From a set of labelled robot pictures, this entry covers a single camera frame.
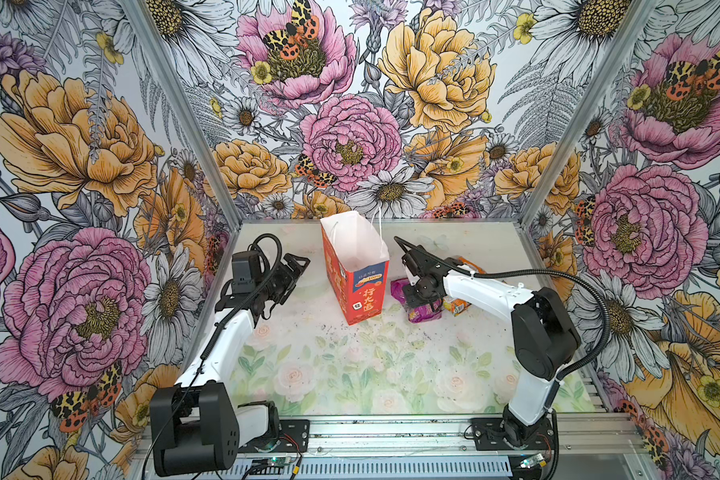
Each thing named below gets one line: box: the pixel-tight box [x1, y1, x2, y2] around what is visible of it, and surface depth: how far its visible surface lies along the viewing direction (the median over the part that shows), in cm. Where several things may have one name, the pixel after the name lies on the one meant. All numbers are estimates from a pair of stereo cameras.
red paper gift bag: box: [320, 210, 390, 326], surface depth 89 cm
